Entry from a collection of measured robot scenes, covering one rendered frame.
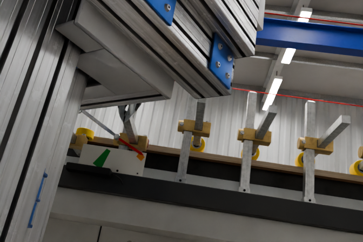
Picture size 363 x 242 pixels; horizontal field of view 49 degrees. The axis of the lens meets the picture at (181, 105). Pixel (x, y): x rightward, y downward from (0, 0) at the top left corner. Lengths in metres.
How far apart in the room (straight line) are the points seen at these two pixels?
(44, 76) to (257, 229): 1.13
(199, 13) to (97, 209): 1.02
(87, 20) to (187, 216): 1.06
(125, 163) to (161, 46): 0.94
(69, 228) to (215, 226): 0.63
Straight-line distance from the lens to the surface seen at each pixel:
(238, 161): 1.81
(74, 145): 1.66
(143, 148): 1.62
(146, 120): 9.42
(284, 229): 1.61
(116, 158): 1.61
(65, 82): 0.68
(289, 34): 5.16
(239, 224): 1.58
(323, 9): 7.44
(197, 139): 1.74
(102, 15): 0.68
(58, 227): 1.84
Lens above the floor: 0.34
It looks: 24 degrees up
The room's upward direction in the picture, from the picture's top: 10 degrees clockwise
